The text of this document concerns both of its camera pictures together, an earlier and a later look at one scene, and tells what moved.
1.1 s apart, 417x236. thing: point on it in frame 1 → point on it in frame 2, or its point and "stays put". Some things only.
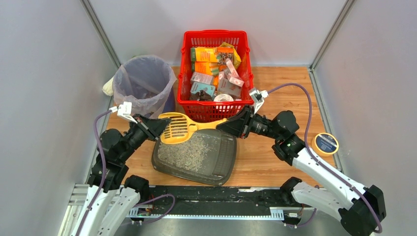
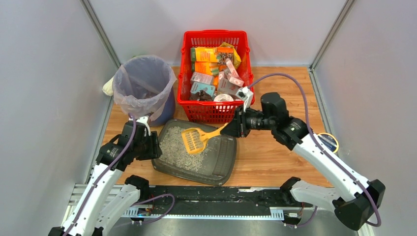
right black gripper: x=246 y=121 stays put
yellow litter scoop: x=180 y=126 → x=194 y=139
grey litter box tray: x=207 y=157 stays put
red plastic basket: x=212 y=111 stays put
